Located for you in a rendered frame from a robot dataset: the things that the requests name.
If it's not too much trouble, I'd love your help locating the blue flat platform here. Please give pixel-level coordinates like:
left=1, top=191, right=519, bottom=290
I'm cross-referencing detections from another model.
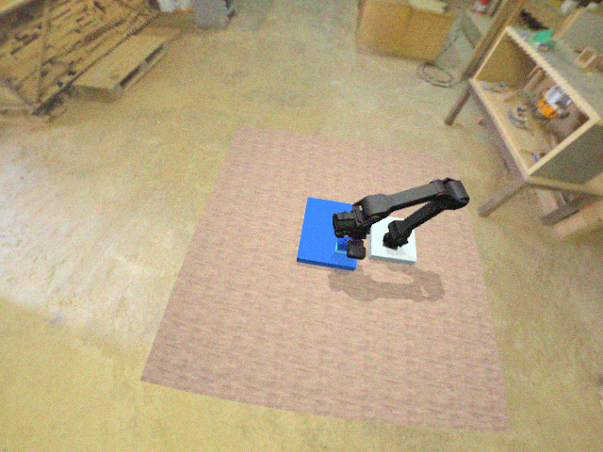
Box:
left=297, top=197, right=357, bottom=271

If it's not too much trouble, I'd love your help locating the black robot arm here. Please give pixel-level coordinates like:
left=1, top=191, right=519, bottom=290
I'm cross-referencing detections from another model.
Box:
left=333, top=177, right=470, bottom=250

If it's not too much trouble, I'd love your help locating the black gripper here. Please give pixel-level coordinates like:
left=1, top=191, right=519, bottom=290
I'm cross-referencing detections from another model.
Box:
left=347, top=228, right=370, bottom=260

